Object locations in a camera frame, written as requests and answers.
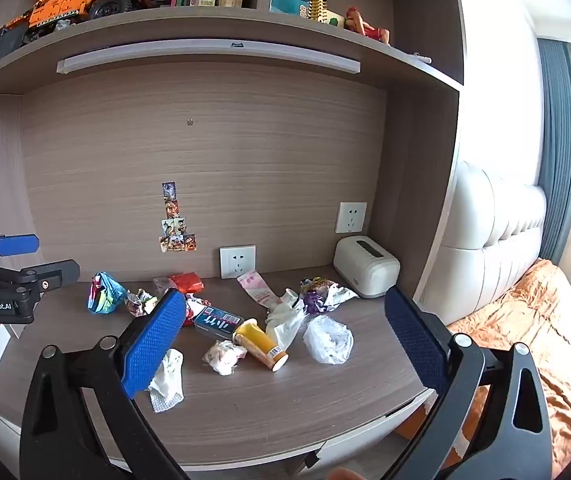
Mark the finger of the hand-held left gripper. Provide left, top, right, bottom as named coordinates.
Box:
left=0, top=259, right=81, bottom=293
left=0, top=232, right=40, bottom=267

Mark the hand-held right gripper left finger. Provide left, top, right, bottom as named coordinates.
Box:
left=18, top=287, right=191, bottom=480

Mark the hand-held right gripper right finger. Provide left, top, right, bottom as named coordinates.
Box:
left=380, top=286, right=553, bottom=480

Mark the small wrapper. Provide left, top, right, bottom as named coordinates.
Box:
left=124, top=288, right=159, bottom=317

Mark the red white wrapper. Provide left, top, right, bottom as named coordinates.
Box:
left=184, top=296, right=212, bottom=328

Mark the colourful blue wrapper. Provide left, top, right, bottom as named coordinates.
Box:
left=87, top=271, right=129, bottom=315

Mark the red packet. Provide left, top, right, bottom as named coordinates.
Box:
left=170, top=272, right=205, bottom=295

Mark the blue box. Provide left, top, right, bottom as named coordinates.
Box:
left=194, top=306, right=244, bottom=339

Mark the pink white tissue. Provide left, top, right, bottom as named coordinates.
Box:
left=202, top=340, right=248, bottom=376

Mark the clear plastic bag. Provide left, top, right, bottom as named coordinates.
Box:
left=303, top=314, right=355, bottom=365

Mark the purple snack wrapper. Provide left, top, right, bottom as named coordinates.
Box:
left=299, top=277, right=359, bottom=315

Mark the orange bottle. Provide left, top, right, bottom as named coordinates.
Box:
left=234, top=318, right=289, bottom=373

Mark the pink packet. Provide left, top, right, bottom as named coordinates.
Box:
left=237, top=270, right=280, bottom=309

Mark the trash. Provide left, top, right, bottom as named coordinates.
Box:
left=266, top=287, right=307, bottom=351

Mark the person's right hand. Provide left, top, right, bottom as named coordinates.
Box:
left=326, top=466, right=366, bottom=480

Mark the white tissue box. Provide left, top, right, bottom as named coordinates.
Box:
left=333, top=236, right=401, bottom=299

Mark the strip of cartoon stickers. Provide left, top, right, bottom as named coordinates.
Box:
left=160, top=181, right=198, bottom=253

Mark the white padded headboard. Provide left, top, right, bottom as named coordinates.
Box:
left=423, top=160, right=549, bottom=326

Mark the bed with orange cover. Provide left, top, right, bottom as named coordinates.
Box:
left=395, top=259, right=571, bottom=480

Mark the blue grey curtain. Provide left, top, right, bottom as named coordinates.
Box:
left=537, top=37, right=571, bottom=266

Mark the white light bar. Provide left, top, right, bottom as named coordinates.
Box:
left=56, top=42, right=361, bottom=75

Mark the red figurine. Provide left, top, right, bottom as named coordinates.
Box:
left=344, top=6, right=391, bottom=45

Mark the white wall socket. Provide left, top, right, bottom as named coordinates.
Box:
left=220, top=245, right=256, bottom=279
left=336, top=202, right=367, bottom=234

